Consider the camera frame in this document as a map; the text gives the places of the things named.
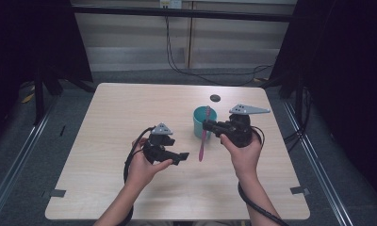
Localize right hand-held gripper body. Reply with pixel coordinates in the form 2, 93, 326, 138
219, 104, 271, 149

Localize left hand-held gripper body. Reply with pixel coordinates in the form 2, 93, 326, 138
141, 121, 178, 165

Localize teal cup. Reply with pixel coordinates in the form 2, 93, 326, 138
192, 105, 219, 140

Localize pink toothbrush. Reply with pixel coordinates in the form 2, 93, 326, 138
198, 105, 212, 163

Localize person's right hand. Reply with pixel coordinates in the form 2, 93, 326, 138
220, 133, 263, 184

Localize person's left hand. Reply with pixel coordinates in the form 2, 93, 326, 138
125, 137, 174, 191

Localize black stand leg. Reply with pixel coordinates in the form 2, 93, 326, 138
33, 64, 96, 126
261, 71, 306, 118

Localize grey tape strip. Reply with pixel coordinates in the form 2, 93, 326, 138
49, 188, 67, 199
289, 186, 311, 196

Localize black horizontal bar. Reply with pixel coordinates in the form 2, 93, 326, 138
71, 5, 297, 24

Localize black curtain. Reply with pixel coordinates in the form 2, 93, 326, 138
0, 0, 94, 133
267, 0, 377, 197

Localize yellow scrap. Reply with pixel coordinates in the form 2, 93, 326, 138
21, 92, 36, 105

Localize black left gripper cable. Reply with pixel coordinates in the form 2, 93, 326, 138
123, 125, 156, 226

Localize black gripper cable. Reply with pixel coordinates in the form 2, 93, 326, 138
123, 125, 156, 226
237, 125, 290, 226

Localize black floor cables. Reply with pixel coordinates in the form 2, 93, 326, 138
283, 88, 314, 153

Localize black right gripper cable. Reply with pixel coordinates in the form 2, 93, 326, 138
237, 125, 290, 226

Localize black wall cable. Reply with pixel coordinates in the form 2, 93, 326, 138
164, 8, 274, 88

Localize metal floor rail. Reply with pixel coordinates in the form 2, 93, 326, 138
0, 95, 58, 218
282, 100, 354, 226

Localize white wall socket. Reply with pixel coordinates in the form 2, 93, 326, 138
159, 0, 183, 9

